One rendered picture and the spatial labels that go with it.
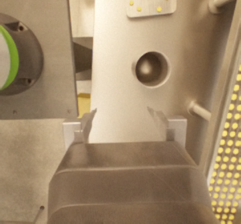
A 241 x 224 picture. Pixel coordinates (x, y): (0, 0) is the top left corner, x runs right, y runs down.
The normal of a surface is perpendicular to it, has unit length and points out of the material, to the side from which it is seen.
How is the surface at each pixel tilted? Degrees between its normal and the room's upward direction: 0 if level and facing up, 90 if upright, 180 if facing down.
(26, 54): 77
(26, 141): 0
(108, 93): 0
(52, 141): 0
